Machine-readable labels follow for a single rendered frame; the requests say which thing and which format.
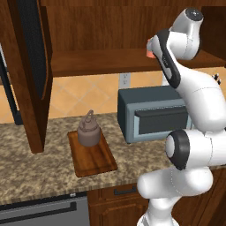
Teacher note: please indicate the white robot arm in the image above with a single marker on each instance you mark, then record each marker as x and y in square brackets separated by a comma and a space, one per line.
[203, 97]

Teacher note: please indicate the grey-brown kettle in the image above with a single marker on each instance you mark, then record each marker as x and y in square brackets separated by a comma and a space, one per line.
[88, 134]

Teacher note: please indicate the brown wooden tray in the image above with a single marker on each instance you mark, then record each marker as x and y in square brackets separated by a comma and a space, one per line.
[92, 160]

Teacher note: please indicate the orange mug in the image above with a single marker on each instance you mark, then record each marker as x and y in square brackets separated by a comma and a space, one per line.
[150, 53]

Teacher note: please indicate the wooden cabinet door glass panel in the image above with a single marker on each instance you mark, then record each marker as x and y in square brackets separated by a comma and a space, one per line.
[32, 58]

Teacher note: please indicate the blue-grey toaster oven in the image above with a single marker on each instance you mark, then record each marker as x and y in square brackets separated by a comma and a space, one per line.
[153, 95]

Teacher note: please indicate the wooden drawer front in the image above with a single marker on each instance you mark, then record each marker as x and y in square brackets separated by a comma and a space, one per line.
[106, 192]

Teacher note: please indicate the wooden base cupboard door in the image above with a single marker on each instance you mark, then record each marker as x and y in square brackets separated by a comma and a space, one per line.
[117, 214]
[203, 206]

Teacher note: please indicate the grey dishwasher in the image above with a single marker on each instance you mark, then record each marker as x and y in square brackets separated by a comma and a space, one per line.
[44, 219]

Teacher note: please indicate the white wall socket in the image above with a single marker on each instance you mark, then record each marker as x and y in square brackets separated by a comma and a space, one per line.
[125, 79]

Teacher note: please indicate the wooden wall cabinet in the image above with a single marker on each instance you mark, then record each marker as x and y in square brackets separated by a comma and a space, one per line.
[100, 61]

